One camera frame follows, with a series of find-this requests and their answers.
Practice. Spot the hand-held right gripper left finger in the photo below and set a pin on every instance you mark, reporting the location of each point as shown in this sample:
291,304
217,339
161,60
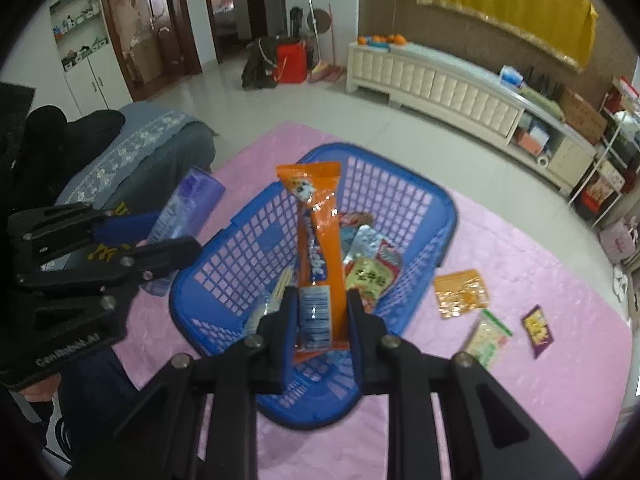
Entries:
290,320

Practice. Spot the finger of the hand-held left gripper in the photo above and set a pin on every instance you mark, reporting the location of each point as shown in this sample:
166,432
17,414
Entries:
127,225
170,254

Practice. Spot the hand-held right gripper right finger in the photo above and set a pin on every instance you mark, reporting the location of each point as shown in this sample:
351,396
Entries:
355,320

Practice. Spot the clear cracker packet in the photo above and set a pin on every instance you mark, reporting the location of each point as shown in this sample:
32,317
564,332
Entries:
280,292

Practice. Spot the large red snack pouch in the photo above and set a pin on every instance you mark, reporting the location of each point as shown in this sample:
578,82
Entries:
375,270

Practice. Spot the purple gum packet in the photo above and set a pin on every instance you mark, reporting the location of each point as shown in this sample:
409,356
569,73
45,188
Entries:
190,200

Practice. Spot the orange snack packet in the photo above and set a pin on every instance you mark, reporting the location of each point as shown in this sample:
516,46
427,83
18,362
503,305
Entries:
320,240

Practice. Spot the blue plastic basket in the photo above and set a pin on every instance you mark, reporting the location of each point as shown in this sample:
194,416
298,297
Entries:
310,417

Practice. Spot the small red snack packet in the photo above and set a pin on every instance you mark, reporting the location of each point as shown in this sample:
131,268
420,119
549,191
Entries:
355,219

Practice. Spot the person's left hand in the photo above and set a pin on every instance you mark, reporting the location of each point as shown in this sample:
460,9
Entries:
42,389

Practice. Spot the person's dark blue clothing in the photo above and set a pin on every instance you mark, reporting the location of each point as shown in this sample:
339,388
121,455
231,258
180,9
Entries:
95,400

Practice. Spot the black cloth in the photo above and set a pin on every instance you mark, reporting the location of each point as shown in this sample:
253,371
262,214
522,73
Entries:
90,127

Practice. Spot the yellow snack packet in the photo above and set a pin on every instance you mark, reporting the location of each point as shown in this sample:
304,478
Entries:
460,292

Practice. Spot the green label cracker packet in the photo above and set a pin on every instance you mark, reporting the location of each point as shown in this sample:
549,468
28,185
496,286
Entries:
487,340

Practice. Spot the pink quilted blanket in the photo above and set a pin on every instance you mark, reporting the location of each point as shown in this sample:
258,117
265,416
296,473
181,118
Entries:
500,410

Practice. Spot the purple yellow chip packet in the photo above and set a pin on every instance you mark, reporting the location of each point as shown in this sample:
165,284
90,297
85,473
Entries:
537,332

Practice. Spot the white shelf cabinet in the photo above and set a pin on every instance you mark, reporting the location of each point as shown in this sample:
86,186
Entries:
85,35

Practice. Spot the black bag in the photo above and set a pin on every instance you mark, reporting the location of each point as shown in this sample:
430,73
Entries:
257,65

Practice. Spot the dark wooden door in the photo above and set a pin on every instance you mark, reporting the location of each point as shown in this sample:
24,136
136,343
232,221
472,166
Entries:
162,15

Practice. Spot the red paper bag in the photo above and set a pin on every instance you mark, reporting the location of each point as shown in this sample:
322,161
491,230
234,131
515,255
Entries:
291,62

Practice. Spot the broom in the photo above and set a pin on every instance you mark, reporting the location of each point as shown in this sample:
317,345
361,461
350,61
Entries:
325,70

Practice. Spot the orange box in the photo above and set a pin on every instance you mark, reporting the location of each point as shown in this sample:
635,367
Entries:
527,142

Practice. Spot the cream TV cabinet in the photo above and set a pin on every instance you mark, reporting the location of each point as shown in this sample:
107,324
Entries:
450,87

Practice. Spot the pink bag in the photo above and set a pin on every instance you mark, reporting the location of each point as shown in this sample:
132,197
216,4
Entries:
620,240

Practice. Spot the green folded cloth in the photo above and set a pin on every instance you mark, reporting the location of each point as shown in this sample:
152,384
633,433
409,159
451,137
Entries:
542,100

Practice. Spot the blue tissue pack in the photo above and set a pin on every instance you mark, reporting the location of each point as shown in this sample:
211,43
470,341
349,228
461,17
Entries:
511,76

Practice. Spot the white metal rack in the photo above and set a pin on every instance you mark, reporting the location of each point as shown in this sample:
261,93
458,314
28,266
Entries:
605,147

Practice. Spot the cardboard box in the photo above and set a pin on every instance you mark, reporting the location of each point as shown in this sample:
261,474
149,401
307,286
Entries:
582,115

